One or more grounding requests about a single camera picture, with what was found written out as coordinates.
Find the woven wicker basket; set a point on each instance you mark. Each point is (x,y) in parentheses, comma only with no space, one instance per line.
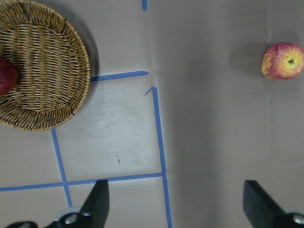
(52,61)

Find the dark red apple in basket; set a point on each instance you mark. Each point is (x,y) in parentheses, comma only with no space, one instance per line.
(8,76)

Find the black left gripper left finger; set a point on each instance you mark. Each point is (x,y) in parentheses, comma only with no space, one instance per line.
(92,214)

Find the red yellow apple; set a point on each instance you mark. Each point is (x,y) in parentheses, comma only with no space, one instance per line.
(283,61)

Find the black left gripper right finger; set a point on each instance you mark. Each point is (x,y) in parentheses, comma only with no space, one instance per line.
(263,212)

